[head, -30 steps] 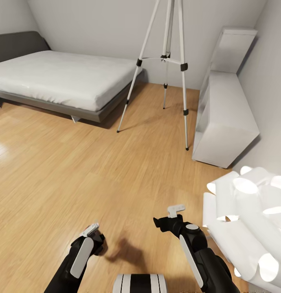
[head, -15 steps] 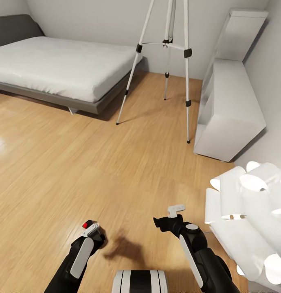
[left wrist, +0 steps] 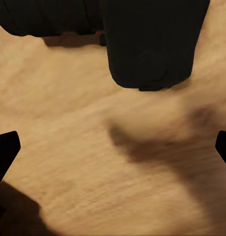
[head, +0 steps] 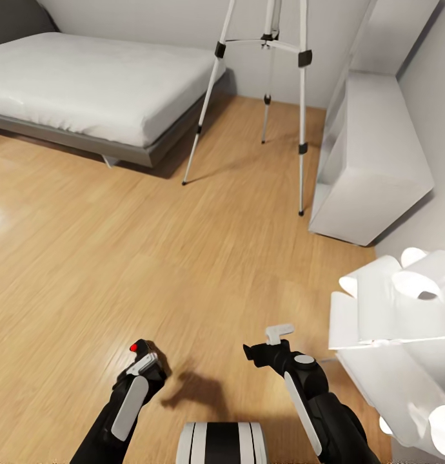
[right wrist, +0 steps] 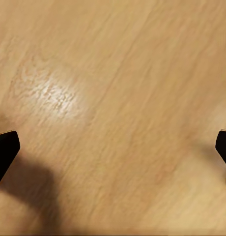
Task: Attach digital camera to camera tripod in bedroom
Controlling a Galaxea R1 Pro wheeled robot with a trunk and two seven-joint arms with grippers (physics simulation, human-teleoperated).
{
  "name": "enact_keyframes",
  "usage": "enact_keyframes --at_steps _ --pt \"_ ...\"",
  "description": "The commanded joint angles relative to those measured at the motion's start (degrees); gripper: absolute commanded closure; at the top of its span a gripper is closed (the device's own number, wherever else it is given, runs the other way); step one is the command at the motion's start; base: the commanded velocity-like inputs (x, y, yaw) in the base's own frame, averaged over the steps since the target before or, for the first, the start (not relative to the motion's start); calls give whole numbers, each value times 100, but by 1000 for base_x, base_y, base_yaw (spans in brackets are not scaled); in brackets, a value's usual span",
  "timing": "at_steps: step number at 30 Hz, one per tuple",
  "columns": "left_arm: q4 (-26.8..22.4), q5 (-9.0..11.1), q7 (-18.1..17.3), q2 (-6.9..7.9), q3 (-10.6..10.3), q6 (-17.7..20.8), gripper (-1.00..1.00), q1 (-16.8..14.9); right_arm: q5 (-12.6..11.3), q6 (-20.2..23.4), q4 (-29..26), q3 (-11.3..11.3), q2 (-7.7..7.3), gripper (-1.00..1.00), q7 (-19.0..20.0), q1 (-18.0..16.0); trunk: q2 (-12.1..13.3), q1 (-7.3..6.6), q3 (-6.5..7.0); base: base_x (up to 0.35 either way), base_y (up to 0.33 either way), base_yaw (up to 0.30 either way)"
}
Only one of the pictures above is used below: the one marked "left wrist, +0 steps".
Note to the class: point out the digital camera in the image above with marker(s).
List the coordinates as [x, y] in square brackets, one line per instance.
[150, 43]

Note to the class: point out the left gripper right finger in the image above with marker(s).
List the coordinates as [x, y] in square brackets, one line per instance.
[221, 144]

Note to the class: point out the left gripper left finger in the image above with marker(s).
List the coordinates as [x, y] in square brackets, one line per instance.
[9, 147]

